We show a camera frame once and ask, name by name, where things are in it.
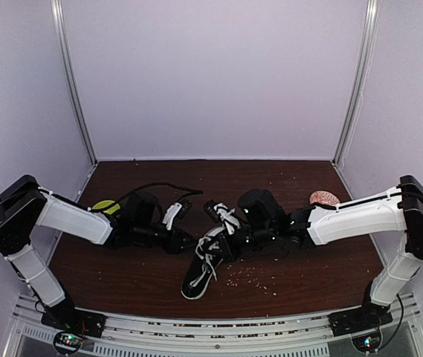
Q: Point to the right aluminium frame post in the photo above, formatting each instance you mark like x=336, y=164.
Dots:
x=361, y=72

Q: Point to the aluminium frame post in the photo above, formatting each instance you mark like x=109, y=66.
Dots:
x=71, y=83
x=361, y=72

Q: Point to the white shoelace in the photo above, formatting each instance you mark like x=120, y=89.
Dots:
x=210, y=255

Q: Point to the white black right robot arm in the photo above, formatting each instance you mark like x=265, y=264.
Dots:
x=399, y=208

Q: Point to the black white canvas sneaker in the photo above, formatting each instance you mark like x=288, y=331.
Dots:
x=188, y=289

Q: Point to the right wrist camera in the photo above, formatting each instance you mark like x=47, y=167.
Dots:
x=219, y=212

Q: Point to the left aluminium frame post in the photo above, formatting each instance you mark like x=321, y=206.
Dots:
x=71, y=83

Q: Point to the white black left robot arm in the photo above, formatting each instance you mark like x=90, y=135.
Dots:
x=25, y=205

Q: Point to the green plastic bowl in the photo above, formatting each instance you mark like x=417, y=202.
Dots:
x=106, y=206

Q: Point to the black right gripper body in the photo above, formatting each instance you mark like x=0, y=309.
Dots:
x=262, y=236

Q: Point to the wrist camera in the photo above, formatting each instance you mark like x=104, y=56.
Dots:
x=219, y=212
x=177, y=210

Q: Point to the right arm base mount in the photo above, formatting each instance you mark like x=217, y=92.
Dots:
x=365, y=330

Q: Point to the aluminium front rail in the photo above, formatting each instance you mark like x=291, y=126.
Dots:
x=293, y=335

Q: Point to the pink patterned bowl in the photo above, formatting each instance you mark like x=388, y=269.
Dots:
x=324, y=197

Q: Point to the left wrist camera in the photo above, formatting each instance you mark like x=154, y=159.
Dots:
x=177, y=210

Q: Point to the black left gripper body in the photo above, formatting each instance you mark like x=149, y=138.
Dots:
x=143, y=230

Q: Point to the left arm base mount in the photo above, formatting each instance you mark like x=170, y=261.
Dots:
x=76, y=332

